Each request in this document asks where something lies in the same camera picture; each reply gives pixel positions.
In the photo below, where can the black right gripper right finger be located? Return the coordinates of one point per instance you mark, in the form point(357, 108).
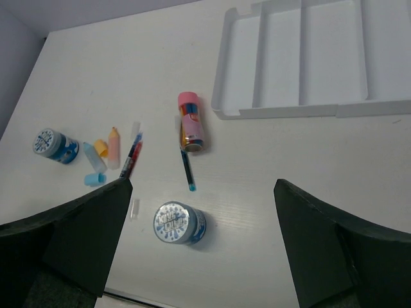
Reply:
point(338, 259)

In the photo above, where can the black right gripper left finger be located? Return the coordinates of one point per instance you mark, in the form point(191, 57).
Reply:
point(62, 257)

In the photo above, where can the red pen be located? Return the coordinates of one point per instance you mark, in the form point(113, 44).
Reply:
point(132, 161)

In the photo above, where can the teal pen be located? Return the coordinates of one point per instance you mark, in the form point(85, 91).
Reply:
point(187, 168)

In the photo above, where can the blue highlighter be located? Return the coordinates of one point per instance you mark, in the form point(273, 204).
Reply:
point(95, 160)

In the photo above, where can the blue pen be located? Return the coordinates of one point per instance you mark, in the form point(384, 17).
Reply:
point(137, 139)

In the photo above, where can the yellow highlighter cap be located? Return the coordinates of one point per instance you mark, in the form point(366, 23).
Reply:
point(101, 148)

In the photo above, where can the orange highlighter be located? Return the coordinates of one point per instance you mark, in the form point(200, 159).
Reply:
point(113, 149)

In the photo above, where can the white compartment tray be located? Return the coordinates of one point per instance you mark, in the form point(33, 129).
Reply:
point(314, 59)

